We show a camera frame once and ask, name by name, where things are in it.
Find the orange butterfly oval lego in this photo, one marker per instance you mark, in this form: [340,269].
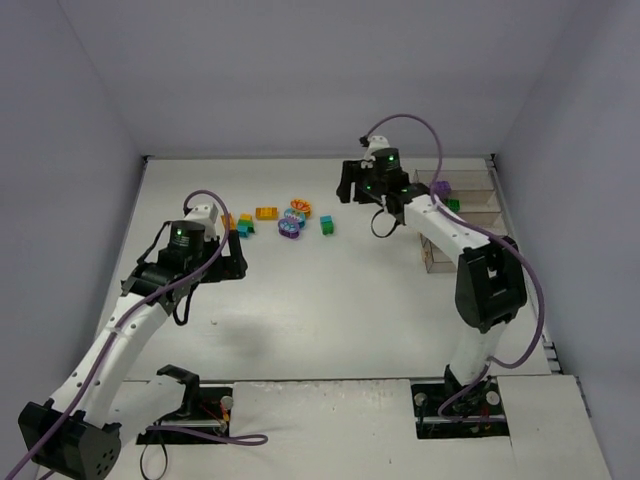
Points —
[301,205]

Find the yellow flat lego brick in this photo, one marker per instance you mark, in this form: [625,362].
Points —
[267,213]

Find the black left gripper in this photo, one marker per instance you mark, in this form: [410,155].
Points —
[232,261]

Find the clear yellow-lego bin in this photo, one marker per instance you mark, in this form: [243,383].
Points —
[437,261]

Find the green square lego brick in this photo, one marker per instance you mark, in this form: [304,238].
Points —
[327,228]

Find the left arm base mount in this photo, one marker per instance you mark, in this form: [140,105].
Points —
[204,407]

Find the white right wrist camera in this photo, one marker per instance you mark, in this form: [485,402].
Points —
[375,143]

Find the yellow long lego brick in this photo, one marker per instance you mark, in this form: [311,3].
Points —
[228,222]

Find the teal lotus frog oval lego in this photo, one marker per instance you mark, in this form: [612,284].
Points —
[295,216]

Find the purple butterfly curved lego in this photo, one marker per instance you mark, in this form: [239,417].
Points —
[442,189]

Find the teal square lego brick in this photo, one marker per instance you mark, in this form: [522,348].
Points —
[243,231]

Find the clear purple-lego bin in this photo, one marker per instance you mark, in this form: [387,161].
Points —
[458,180]

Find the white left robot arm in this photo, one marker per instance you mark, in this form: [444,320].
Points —
[80,430]

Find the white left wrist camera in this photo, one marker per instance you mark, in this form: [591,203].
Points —
[205,215]

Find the clear green-lego bin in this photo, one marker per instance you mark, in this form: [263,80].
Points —
[476,201]

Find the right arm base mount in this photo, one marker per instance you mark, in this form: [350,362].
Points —
[480,414]

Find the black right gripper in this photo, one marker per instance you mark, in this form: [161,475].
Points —
[351,182]

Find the purple lotus oval lego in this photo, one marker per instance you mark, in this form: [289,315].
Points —
[288,228]

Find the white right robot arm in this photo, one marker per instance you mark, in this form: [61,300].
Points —
[489,288]

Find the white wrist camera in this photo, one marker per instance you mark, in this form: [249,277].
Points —
[375,143]
[205,215]

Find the green hollow square lego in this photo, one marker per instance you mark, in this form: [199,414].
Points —
[453,205]

